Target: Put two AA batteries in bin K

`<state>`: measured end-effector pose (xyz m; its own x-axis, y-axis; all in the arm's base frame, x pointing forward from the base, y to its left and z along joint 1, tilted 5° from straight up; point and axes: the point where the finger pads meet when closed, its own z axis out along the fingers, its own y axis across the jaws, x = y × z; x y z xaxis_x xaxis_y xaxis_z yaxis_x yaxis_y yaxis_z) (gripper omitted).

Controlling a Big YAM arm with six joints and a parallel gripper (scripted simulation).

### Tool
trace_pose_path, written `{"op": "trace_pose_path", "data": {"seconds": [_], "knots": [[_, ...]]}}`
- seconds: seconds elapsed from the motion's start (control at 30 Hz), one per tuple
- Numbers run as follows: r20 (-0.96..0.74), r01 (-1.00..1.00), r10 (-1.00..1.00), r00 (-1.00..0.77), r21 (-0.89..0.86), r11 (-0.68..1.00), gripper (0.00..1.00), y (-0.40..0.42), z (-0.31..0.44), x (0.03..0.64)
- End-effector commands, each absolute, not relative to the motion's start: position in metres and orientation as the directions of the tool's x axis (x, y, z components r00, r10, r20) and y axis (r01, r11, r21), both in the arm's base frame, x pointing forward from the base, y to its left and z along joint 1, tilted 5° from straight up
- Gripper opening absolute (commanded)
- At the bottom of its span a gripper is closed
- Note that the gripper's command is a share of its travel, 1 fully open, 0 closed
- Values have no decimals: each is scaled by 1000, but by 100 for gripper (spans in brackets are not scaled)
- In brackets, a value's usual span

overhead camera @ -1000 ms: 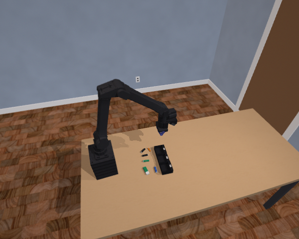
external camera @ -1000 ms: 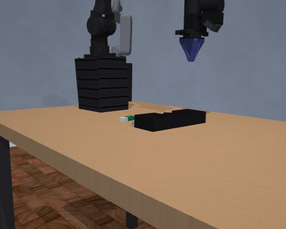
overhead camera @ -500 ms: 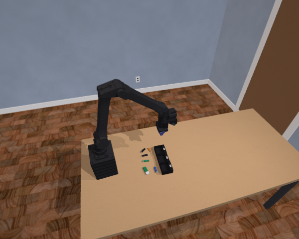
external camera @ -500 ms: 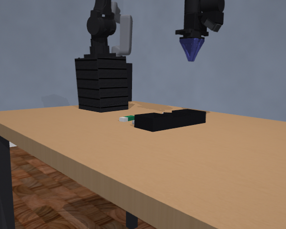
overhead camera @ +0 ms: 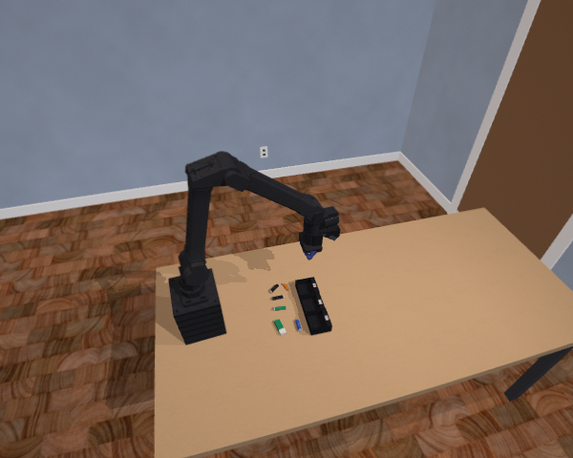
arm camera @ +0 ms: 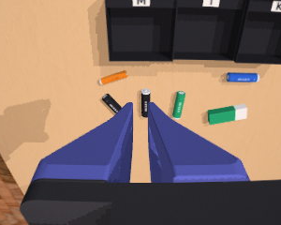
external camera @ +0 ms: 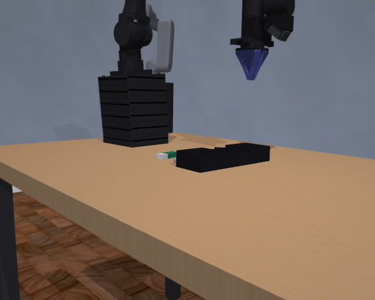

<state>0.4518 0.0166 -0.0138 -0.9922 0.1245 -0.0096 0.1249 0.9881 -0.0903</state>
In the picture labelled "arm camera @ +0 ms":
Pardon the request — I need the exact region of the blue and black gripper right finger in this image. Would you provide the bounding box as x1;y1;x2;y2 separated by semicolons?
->
148;102;250;183

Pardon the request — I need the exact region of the white and green eraser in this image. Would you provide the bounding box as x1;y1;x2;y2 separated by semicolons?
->
208;104;247;125

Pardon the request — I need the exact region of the green aa battery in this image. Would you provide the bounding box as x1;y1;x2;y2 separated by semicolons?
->
172;91;185;120

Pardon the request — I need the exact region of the black open-top bin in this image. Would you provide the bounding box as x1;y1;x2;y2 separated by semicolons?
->
105;0;281;65

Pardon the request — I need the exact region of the blue aa battery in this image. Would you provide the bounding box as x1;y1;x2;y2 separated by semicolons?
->
227;72;259;83

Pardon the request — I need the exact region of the orange battery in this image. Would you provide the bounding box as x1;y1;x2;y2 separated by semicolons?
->
99;70;127;85

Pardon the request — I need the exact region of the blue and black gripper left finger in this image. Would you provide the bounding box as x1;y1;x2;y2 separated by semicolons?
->
30;102;133;183

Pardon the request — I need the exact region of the black aa battery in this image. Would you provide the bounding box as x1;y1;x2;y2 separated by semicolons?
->
141;88;151;117
102;94;122;113

